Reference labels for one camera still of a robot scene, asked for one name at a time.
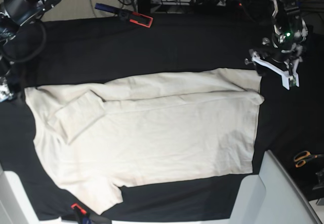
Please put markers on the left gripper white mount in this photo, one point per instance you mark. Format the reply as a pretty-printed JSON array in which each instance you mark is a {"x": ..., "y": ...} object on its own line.
[{"x": 283, "y": 62}]

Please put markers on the white T-shirt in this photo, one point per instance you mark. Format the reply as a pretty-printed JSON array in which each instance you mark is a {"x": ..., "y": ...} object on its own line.
[{"x": 92, "y": 139}]

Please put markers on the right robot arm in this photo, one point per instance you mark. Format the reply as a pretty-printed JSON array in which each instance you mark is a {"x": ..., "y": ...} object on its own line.
[{"x": 15, "y": 14}]

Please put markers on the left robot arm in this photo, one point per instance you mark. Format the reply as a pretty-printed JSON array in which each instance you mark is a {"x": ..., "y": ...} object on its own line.
[{"x": 284, "y": 16}]

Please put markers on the white plastic bin right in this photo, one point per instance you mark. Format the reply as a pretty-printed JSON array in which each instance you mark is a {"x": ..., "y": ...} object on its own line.
[{"x": 271, "y": 196}]

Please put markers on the white plastic bin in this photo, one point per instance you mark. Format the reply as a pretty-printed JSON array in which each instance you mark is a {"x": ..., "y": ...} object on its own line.
[
  {"x": 271, "y": 196},
  {"x": 15, "y": 205}
]

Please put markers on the red black clamp near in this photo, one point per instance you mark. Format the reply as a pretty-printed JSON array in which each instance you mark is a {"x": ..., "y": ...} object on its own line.
[{"x": 81, "y": 215}]

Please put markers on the white plastic bin left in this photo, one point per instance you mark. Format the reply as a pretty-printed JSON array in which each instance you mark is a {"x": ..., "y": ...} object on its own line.
[{"x": 15, "y": 205}]

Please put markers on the orange handled scissors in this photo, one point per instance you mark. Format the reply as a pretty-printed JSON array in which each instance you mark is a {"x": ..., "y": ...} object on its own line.
[{"x": 304, "y": 157}]

